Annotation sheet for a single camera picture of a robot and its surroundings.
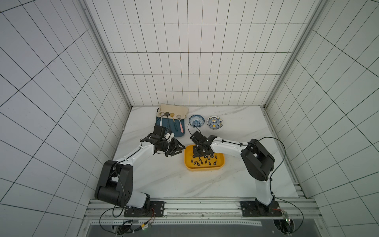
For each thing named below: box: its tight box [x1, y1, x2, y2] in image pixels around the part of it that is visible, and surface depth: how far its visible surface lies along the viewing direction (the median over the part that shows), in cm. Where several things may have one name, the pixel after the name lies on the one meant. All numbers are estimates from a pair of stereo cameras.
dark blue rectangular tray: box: [155, 116, 186, 138], surface depth 109 cm
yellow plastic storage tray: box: [184, 144, 226, 172], surface depth 90 cm
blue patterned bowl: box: [188, 114, 205, 129], surface depth 109 cm
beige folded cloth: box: [156, 103, 190, 119], surface depth 119 cm
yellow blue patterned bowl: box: [206, 115, 224, 130], surface depth 109 cm
